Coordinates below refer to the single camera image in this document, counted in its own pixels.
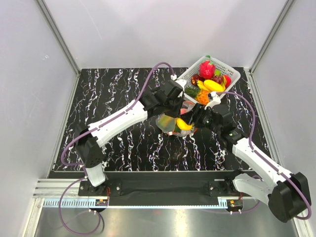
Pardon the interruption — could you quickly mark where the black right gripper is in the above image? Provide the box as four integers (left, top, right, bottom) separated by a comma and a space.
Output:
181, 103, 220, 135

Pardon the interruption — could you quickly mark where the pink peach toy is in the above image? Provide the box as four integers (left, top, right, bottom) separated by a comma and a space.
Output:
180, 108, 188, 115

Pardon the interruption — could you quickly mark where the yellow orange papaya toy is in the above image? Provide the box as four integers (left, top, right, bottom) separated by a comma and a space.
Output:
158, 115, 174, 128

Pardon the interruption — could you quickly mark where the clear zip top bag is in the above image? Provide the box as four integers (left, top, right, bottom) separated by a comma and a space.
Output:
156, 114, 198, 137

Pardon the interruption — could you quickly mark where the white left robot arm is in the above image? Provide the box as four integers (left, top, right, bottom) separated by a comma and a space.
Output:
75, 79, 187, 196

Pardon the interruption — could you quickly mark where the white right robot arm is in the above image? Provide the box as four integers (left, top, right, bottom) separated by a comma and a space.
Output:
182, 103, 312, 223

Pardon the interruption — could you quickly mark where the orange pineapple toy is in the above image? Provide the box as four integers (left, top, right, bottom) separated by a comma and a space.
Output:
185, 86, 209, 105

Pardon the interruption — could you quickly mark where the dark red apple toy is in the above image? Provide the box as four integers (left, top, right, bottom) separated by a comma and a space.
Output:
191, 74, 204, 86

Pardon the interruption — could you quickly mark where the yellow banana toy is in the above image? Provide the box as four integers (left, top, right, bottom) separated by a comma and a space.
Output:
197, 80, 209, 91

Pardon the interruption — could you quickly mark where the red strawberry toy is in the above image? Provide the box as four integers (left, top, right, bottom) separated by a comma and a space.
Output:
222, 75, 231, 88

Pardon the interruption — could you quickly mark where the purple grape bunch toy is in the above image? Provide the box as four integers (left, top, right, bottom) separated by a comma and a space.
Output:
211, 76, 223, 84

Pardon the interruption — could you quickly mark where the red dragon fruit toy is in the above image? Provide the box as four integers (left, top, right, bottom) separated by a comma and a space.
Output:
199, 60, 216, 79

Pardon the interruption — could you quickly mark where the white plastic basket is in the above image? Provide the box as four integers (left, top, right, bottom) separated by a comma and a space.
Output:
178, 55, 240, 103

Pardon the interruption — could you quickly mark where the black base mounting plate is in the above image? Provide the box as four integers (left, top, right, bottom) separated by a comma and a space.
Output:
78, 171, 240, 208

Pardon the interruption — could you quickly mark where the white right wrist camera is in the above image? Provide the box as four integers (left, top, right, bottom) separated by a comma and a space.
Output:
204, 91, 221, 110

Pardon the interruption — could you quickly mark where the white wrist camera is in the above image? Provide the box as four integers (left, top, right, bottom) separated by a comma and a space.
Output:
204, 91, 221, 110
170, 75, 187, 90

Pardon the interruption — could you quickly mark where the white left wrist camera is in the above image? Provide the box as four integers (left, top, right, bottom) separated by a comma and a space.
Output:
170, 75, 187, 90

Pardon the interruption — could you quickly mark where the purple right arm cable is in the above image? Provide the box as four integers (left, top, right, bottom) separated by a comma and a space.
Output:
211, 91, 312, 220

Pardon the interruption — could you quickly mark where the aluminium frame rail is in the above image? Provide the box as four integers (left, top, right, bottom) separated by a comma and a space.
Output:
33, 179, 87, 197

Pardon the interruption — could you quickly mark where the white slotted cable duct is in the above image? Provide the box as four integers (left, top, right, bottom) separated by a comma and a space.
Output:
43, 198, 109, 208

